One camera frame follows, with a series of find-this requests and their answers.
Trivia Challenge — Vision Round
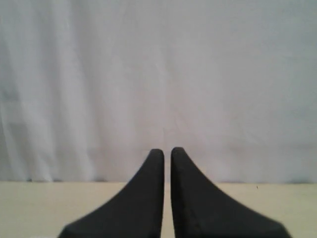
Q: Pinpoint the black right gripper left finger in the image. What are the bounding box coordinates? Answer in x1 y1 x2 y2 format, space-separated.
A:
59 149 164 238

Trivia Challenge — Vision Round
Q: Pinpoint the white backdrop curtain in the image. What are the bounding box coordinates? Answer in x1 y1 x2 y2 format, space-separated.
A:
0 0 317 183

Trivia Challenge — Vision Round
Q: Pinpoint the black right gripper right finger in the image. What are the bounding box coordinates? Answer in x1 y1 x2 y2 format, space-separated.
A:
170 147 291 238

